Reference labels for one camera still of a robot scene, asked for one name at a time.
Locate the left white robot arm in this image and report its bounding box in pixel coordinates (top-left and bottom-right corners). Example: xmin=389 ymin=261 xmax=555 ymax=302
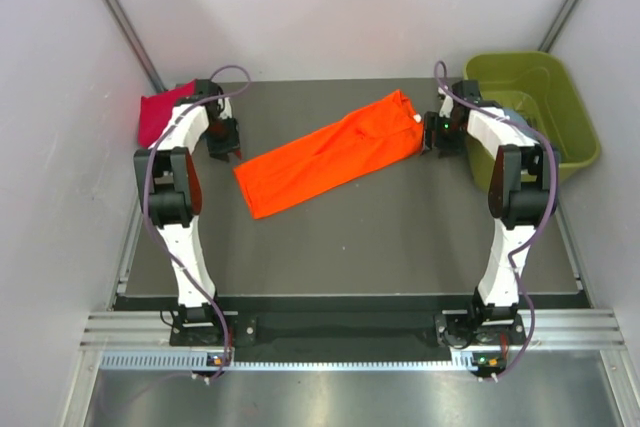
xmin=133 ymin=79 xmax=240 ymax=349

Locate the folded pink t shirt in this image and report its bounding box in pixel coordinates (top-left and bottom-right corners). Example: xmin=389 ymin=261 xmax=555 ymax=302
xmin=137 ymin=80 xmax=196 ymax=148

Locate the aluminium frame rail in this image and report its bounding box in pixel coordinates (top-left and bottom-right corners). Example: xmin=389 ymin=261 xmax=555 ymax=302
xmin=80 ymin=309 xmax=625 ymax=350

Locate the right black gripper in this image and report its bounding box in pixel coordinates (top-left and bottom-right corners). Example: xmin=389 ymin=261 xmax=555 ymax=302
xmin=418 ymin=111 xmax=466 ymax=159

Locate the olive green plastic bin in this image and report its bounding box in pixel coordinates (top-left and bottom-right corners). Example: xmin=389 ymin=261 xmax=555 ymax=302
xmin=463 ymin=51 xmax=601 ymax=183

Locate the slotted grey cable duct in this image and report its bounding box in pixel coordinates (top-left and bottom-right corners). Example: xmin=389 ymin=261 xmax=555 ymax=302
xmin=100 ymin=351 xmax=499 ymax=374

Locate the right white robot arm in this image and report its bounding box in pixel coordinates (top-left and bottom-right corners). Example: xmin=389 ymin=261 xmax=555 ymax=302
xmin=423 ymin=80 xmax=560 ymax=349

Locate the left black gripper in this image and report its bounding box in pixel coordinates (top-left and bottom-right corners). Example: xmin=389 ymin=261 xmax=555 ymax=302
xmin=203 ymin=114 xmax=242 ymax=163

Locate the light blue t shirt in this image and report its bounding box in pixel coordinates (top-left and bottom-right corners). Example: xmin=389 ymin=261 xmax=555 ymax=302
xmin=503 ymin=108 xmax=535 ymax=129

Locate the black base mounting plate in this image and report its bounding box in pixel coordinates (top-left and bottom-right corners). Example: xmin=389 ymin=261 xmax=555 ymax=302
xmin=168 ymin=310 xmax=528 ymax=349

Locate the orange t shirt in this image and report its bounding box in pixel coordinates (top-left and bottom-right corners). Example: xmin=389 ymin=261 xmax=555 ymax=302
xmin=234 ymin=90 xmax=424 ymax=219

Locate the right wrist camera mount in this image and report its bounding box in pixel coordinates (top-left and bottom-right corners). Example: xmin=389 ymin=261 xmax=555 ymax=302
xmin=438 ymin=87 xmax=454 ymax=119

